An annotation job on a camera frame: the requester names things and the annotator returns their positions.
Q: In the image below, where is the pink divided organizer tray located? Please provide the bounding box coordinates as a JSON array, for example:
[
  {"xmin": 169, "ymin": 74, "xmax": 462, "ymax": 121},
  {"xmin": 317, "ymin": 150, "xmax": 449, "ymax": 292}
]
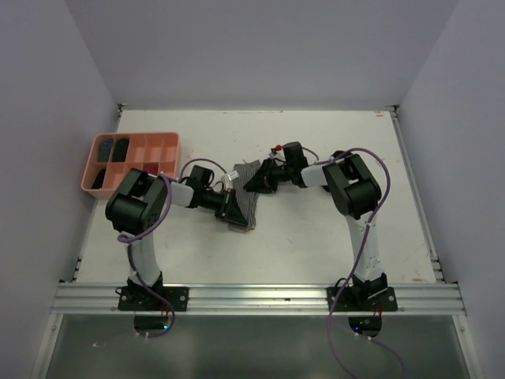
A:
[{"xmin": 81, "ymin": 132, "xmax": 180, "ymax": 200}]

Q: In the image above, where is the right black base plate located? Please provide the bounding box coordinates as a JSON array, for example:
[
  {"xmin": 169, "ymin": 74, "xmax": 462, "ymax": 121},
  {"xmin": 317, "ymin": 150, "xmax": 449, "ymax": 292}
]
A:
[{"xmin": 326, "ymin": 275, "xmax": 398, "ymax": 312}]

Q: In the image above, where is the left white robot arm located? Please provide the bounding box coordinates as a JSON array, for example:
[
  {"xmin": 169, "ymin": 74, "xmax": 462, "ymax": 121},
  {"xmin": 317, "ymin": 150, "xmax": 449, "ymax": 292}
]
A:
[{"xmin": 105, "ymin": 166, "xmax": 249, "ymax": 310}]

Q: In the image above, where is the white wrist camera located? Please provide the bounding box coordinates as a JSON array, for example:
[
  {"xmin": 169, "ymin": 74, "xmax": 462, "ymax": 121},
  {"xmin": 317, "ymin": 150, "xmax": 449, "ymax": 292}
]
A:
[
  {"xmin": 223, "ymin": 170, "xmax": 240, "ymax": 186},
  {"xmin": 268, "ymin": 144, "xmax": 284, "ymax": 162}
]

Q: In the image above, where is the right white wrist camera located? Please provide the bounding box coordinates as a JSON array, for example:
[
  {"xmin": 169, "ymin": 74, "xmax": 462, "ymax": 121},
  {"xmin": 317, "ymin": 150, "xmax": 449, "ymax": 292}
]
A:
[{"xmin": 268, "ymin": 144, "xmax": 284, "ymax": 162}]

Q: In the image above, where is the aluminium mounting rail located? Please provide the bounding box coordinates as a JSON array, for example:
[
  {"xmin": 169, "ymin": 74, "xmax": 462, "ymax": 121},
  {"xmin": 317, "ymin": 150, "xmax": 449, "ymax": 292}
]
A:
[{"xmin": 50, "ymin": 283, "xmax": 465, "ymax": 316}]

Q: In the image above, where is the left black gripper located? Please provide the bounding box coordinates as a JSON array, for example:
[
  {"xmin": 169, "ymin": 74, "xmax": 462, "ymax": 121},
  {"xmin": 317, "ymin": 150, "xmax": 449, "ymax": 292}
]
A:
[{"xmin": 200, "ymin": 187, "xmax": 246, "ymax": 226}]

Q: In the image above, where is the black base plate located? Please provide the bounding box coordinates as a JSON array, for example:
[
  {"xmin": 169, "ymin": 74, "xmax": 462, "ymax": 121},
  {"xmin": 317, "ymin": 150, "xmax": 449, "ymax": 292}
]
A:
[
  {"xmin": 326, "ymin": 275, "xmax": 398, "ymax": 312},
  {"xmin": 115, "ymin": 284, "xmax": 189, "ymax": 312}
]

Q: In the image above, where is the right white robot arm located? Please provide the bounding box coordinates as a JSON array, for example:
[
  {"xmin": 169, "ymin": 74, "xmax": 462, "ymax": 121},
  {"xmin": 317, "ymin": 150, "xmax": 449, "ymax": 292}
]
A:
[{"xmin": 244, "ymin": 142, "xmax": 391, "ymax": 310}]

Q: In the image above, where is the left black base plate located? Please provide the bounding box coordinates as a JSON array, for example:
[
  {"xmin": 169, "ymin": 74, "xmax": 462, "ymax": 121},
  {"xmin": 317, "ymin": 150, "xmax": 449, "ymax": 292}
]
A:
[{"xmin": 115, "ymin": 284, "xmax": 189, "ymax": 312}]

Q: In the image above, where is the dark red rolled underwear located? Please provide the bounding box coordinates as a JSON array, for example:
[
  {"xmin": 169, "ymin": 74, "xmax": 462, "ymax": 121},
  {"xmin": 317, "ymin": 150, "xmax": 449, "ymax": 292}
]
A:
[{"xmin": 143, "ymin": 162, "xmax": 159, "ymax": 175}]

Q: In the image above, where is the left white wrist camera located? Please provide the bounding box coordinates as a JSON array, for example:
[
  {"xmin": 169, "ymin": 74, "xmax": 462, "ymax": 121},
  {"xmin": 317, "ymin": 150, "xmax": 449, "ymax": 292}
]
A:
[{"xmin": 223, "ymin": 170, "xmax": 240, "ymax": 186}]

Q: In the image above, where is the grey striped rolled underwear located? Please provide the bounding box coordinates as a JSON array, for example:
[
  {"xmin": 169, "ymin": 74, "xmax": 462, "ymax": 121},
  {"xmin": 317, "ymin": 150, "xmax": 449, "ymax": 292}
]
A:
[{"xmin": 97, "ymin": 138, "xmax": 114, "ymax": 163}]

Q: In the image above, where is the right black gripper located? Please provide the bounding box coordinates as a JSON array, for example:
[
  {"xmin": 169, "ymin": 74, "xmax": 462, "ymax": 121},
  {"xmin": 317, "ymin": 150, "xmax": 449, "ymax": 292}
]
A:
[{"xmin": 245, "ymin": 156, "xmax": 294, "ymax": 192}]

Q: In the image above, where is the grey striped underwear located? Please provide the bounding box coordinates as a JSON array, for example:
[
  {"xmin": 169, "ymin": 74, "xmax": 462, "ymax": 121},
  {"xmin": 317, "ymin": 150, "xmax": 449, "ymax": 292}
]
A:
[
  {"xmin": 226, "ymin": 159, "xmax": 260, "ymax": 232},
  {"xmin": 97, "ymin": 138, "xmax": 114, "ymax": 163}
]

